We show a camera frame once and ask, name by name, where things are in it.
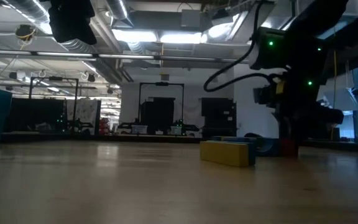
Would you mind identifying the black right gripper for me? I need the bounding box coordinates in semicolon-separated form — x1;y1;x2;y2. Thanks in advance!
253;77;345;149

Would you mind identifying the red wooden block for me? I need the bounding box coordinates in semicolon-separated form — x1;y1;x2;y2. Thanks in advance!
280;138;300;157

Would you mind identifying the yellow flat wooden block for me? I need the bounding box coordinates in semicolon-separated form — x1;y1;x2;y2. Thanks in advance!
200;140;250;168

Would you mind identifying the white angled panel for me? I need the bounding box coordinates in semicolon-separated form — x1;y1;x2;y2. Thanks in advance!
317;88;358;113

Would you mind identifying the ceiling light panel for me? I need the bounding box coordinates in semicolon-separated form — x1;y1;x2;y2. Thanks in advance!
112;29;158;44
159;30;208;45

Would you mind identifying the background robot station table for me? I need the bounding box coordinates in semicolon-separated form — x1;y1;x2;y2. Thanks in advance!
116;121;200;136

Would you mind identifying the grey horizontal pipe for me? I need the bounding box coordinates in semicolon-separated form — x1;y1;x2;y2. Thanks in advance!
0;49;251;66

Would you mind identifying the white board panel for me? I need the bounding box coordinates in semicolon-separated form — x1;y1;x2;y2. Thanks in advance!
67;98;101;135

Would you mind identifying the black partition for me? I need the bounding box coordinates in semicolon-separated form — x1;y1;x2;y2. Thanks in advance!
6;98;68;133

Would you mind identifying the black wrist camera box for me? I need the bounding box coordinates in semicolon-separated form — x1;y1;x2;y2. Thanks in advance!
248;26;288;71

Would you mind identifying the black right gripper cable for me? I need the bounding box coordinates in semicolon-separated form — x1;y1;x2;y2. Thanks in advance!
203;0;275;93

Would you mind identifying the silver slanted duct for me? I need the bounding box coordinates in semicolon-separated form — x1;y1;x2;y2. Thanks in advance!
208;1;276;44

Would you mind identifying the rectangular metal duct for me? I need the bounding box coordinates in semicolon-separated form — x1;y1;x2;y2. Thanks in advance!
258;0;358;41

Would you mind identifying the black gantry frame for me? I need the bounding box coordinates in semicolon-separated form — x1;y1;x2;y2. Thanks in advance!
29;76;80;131
138;82;185;131

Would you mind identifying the smooth round metal duct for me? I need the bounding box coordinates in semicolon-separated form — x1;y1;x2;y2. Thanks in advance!
106;0;134;27

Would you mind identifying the ribbed round metal duct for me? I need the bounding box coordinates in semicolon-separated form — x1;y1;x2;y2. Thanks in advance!
0;0;98;54

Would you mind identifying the black table frame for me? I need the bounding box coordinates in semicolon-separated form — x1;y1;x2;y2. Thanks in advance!
0;132;204;143

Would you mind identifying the ceiling cable reel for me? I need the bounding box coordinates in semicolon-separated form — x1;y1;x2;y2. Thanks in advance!
14;24;37;42

